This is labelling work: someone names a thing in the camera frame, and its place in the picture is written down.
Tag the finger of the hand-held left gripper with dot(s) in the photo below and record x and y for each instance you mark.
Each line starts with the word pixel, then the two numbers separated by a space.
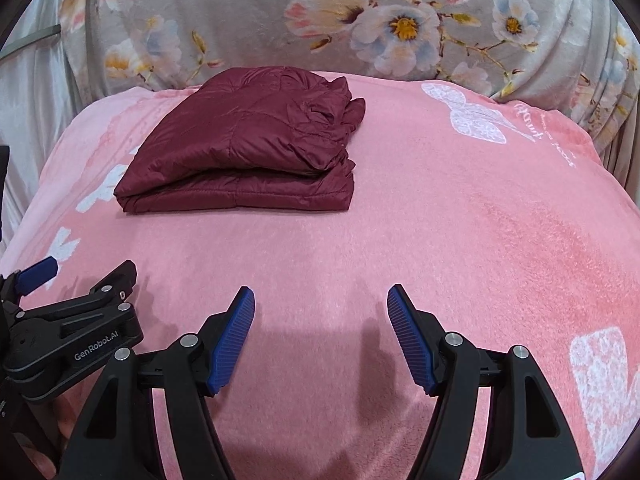
pixel 37 271
pixel 117 280

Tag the maroon puffer jacket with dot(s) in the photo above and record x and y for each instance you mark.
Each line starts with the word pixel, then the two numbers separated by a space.
pixel 225 150

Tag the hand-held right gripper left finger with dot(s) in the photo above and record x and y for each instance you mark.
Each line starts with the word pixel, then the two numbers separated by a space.
pixel 230 345

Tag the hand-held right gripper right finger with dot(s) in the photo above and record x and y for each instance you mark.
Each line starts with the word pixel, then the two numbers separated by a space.
pixel 407 340

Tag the grey floral blanket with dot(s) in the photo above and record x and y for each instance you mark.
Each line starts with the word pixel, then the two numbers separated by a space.
pixel 225 20

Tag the white satin cloth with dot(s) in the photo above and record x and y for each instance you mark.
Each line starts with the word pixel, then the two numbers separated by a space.
pixel 30 100

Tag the black flat object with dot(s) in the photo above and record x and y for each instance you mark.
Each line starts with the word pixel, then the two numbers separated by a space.
pixel 4 190

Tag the grey metal bar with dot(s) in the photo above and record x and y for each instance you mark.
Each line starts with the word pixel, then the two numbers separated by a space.
pixel 30 40

